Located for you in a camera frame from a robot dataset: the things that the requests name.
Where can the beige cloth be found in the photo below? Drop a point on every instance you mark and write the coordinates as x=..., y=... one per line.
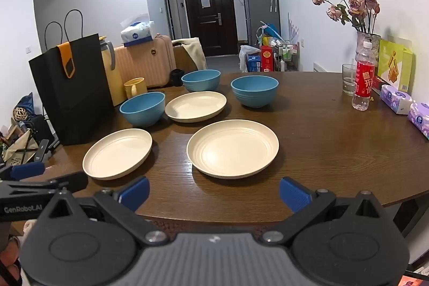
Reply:
x=196, y=51

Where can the brown box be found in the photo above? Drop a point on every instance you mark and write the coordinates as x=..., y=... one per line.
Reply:
x=182, y=61

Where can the storage cart with bottles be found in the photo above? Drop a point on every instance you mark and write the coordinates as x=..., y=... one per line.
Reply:
x=287, y=56

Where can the blue box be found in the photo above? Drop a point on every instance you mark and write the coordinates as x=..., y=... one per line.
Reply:
x=253, y=63

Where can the white paper notice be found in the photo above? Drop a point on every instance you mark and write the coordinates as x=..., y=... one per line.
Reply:
x=205, y=1

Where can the person's left hand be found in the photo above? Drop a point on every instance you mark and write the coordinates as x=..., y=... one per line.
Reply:
x=8, y=256

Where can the dark brown door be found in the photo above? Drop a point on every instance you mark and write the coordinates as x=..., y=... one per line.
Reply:
x=209, y=28

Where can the purple tissue pack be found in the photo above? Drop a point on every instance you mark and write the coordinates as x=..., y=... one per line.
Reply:
x=419, y=120
x=395, y=98

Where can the yellow mug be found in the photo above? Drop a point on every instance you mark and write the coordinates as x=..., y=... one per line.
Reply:
x=134, y=88

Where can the plastic bottle red label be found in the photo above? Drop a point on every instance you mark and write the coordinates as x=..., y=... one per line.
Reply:
x=363, y=78

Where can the pink suitcase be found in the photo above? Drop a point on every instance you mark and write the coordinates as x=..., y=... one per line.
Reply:
x=147, y=63

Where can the wicker ball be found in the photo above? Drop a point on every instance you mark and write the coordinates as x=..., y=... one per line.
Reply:
x=19, y=113

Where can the beige tote bag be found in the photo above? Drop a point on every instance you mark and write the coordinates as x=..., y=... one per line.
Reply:
x=20, y=147

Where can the blue bag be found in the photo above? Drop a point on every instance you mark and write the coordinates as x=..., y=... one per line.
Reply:
x=271, y=33

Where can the yellow green carton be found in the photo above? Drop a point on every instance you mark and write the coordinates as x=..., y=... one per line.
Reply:
x=395, y=68

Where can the white wall heater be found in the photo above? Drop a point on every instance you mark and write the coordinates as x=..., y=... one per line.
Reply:
x=320, y=67

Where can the clear drinking glass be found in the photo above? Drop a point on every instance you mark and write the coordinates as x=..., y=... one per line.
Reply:
x=348, y=81

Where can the grey interior door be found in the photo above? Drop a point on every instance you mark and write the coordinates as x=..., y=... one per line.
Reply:
x=168, y=8

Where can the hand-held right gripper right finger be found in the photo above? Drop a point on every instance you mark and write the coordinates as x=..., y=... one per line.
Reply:
x=295, y=194

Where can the white blue tissue pack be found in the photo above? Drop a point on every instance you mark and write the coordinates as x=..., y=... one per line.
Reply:
x=137, y=33

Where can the blue bowl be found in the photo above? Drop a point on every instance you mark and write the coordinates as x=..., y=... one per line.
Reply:
x=201, y=81
x=142, y=109
x=254, y=88

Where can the black cup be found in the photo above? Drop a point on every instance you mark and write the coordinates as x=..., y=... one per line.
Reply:
x=177, y=77

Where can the red box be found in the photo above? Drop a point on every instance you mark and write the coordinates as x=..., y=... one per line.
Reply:
x=267, y=58

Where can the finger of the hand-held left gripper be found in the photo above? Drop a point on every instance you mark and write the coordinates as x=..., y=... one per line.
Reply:
x=26, y=171
x=67, y=180

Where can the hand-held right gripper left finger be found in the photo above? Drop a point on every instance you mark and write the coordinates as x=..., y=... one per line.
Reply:
x=135, y=194

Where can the grey refrigerator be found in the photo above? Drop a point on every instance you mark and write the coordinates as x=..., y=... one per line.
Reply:
x=259, y=11

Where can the white plastic bag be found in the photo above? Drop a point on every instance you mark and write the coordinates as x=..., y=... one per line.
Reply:
x=244, y=53

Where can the mottled glass vase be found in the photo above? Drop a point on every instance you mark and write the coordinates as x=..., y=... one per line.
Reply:
x=370, y=48

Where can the cream plate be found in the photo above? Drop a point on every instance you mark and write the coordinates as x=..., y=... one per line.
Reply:
x=196, y=106
x=233, y=148
x=117, y=153

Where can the black paper bag orange tag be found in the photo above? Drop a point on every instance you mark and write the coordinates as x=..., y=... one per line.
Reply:
x=77, y=95

